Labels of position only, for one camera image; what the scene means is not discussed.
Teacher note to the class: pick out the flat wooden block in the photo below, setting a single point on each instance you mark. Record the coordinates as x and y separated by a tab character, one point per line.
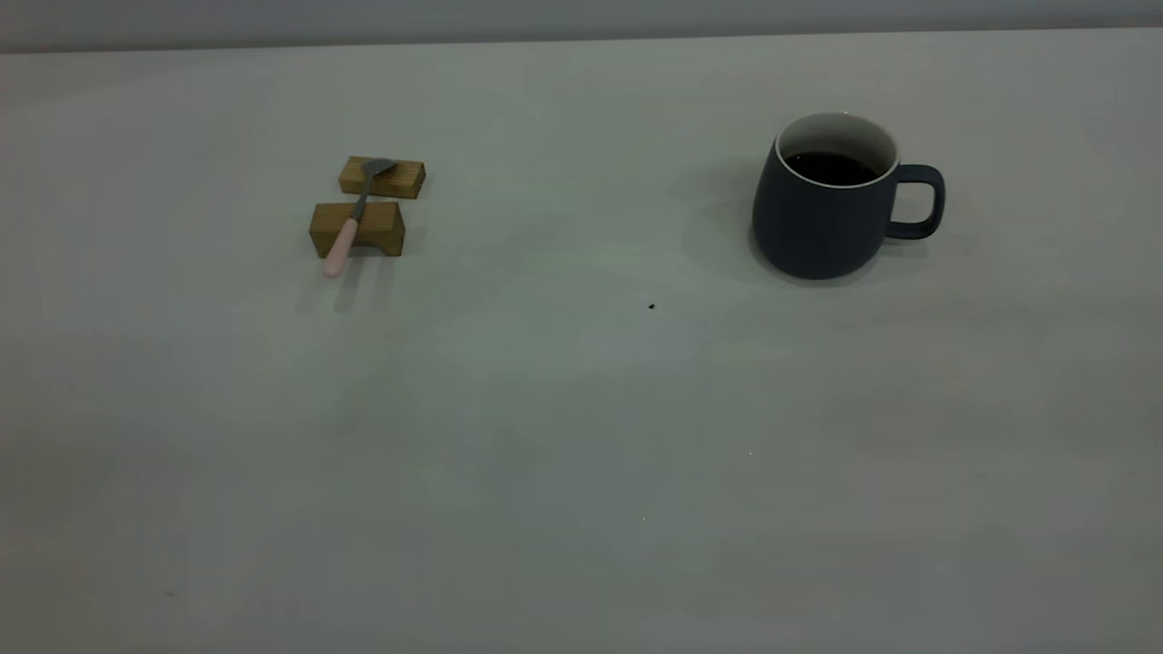
400	180

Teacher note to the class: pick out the dark coffee liquid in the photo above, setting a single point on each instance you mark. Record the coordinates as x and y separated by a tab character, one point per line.
831	169

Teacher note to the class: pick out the dark grey ceramic mug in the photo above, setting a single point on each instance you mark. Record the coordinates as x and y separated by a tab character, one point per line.
809	227

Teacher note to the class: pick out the arched wooden block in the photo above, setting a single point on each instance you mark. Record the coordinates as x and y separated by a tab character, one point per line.
380	222

